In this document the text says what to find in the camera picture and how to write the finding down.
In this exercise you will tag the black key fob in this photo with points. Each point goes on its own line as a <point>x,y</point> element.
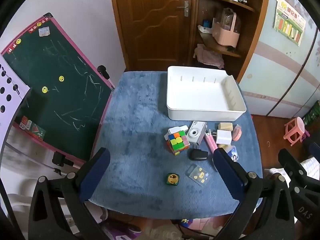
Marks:
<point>197,154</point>

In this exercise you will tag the lavender perforated board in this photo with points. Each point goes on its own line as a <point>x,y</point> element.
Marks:
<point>10,100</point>

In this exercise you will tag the brown wooden door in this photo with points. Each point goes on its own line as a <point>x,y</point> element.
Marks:
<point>155,30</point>

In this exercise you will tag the pink basket with clear lid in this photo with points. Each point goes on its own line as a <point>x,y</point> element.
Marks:
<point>225,38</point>

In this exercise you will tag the black easel knob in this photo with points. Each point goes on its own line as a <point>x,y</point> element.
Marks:
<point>103,71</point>
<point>61,159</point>

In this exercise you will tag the pink cloth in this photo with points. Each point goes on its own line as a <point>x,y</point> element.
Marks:
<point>207,56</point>

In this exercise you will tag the pink plastic stool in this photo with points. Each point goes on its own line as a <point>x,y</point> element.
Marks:
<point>296,130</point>

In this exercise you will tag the green chalkboard with pink frame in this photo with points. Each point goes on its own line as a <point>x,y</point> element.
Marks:
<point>62,92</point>

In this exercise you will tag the green bottle with gold cap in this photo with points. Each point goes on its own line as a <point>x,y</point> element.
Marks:
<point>172,179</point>

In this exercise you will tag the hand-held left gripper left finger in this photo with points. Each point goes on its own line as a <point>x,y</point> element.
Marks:
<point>96,170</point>

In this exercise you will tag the red and green card box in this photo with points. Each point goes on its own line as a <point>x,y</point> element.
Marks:
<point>32,130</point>

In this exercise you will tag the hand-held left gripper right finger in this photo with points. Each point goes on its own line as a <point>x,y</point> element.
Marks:
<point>225,167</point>

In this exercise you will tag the green bag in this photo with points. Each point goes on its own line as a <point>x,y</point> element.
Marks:
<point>312,115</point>

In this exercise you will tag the white charger block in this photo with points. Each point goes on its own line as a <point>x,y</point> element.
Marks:
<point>224,137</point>

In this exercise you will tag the small blue box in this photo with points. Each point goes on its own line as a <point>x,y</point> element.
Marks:
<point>207,23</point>

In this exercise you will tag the pale blue wardrobe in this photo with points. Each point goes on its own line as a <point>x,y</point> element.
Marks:
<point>275,75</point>

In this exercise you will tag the blue fluffy mat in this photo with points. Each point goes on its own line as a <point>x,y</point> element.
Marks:
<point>137,130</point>

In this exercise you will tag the clear box with blue label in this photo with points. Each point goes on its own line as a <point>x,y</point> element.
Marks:
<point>233,153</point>

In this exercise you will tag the white plastic tray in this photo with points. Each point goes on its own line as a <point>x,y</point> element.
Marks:
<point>200,95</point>

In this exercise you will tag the wall poster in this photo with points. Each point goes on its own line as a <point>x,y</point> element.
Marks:
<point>287,22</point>

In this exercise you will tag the beige soap block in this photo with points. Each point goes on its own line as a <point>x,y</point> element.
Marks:
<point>225,126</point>

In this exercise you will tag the clear sticker packet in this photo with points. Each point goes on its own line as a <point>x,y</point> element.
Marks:
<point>198,175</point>

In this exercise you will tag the brown wooden shelf unit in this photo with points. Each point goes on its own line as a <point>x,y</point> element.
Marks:
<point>260,17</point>

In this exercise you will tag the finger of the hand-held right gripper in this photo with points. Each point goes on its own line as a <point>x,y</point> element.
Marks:
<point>315,150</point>
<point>290,162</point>

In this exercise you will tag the colourful puzzle cube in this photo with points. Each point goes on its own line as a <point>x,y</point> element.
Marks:
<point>177,142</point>

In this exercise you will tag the checked cloth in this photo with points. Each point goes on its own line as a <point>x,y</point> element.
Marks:
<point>311,166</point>

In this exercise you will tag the white compact camera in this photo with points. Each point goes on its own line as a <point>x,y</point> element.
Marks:
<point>195,133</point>

